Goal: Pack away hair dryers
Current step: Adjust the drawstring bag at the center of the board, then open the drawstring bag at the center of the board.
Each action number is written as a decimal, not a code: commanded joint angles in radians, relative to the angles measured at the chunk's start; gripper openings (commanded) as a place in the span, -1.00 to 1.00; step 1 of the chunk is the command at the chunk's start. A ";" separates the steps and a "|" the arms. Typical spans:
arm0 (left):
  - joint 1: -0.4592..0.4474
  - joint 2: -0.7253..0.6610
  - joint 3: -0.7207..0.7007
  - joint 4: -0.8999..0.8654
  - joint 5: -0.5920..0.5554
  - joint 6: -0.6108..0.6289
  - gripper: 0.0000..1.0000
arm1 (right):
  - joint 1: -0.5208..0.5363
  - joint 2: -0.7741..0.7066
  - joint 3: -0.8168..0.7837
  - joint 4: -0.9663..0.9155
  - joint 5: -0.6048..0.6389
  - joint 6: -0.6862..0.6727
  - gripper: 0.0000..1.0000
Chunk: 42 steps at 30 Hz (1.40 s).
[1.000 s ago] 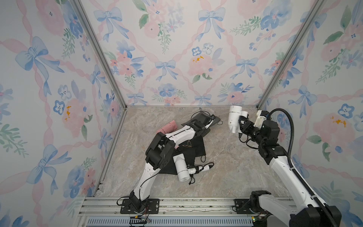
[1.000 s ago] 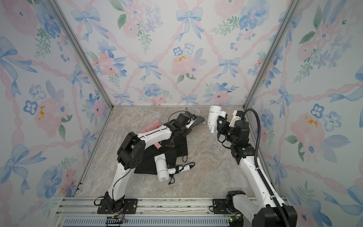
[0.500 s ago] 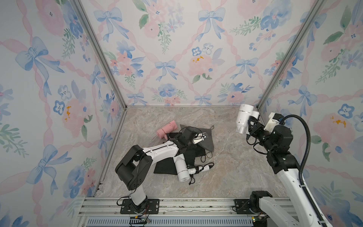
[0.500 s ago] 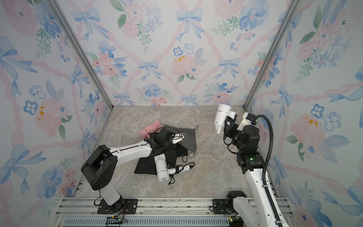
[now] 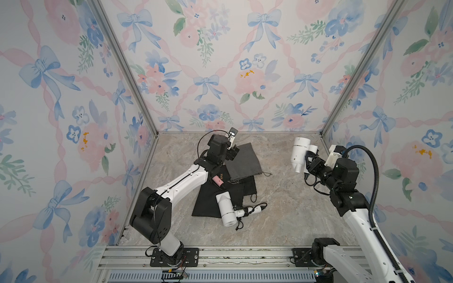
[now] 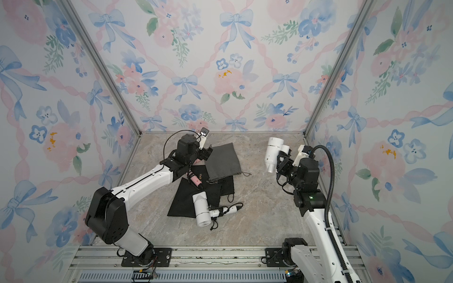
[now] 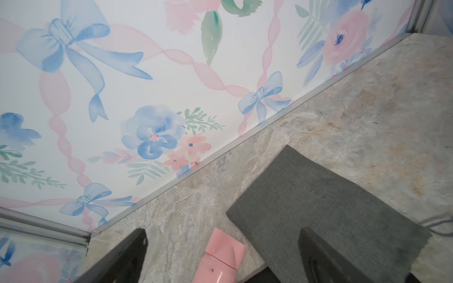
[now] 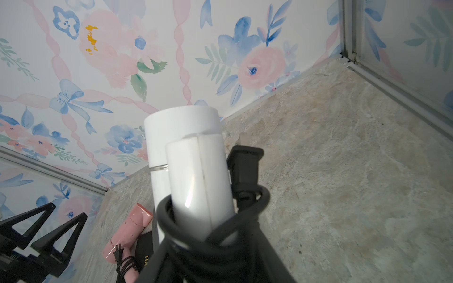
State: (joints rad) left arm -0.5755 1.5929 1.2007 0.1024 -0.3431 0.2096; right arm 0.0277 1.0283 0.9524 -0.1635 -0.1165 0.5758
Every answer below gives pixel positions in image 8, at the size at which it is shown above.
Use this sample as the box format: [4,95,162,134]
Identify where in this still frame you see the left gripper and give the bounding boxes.
[1,203,88,283]

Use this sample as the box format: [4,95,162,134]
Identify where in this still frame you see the white hair dryer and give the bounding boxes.
[143,105,271,283]

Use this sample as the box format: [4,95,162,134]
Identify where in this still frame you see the pink hair dryer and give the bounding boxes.
[102,203,153,283]

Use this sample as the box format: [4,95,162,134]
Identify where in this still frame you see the black pouch with gold logo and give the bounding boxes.
[134,231,154,273]

